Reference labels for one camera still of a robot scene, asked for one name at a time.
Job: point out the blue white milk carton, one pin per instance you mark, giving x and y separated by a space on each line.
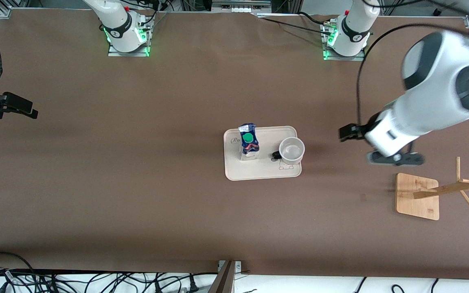
248 142

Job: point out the metal frame bracket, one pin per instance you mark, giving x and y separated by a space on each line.
227 276

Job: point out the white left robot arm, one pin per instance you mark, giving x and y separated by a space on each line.
434 97

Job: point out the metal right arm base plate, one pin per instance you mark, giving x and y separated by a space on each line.
128 53

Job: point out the wooden mug stand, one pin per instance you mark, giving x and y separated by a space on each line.
415 199

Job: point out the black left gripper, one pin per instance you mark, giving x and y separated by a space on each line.
358 131

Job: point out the grey power strip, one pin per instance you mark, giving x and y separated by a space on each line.
240 5

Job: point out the cream rabbit print tray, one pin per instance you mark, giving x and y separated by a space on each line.
263 169

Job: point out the white smiley face cup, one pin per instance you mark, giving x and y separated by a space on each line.
292 149

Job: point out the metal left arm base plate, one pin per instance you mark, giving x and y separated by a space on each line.
344 58

